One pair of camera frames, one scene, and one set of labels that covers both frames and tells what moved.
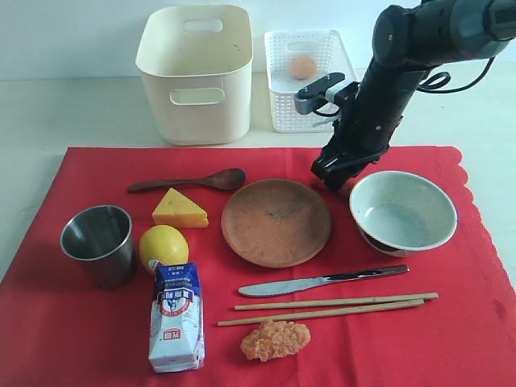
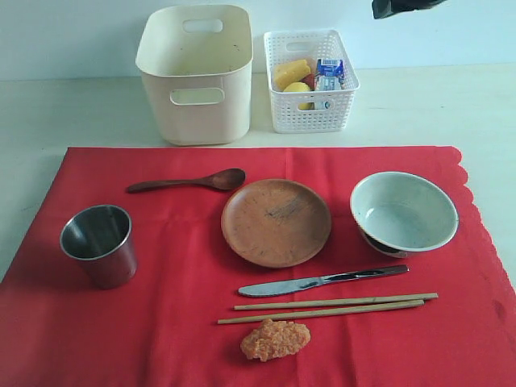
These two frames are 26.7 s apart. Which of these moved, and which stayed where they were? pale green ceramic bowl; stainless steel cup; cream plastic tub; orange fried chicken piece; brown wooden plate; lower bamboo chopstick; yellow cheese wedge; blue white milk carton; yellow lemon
Moved: yellow lemon; yellow cheese wedge; blue white milk carton
Stayed: stainless steel cup; orange fried chicken piece; lower bamboo chopstick; pale green ceramic bowl; cream plastic tub; brown wooden plate
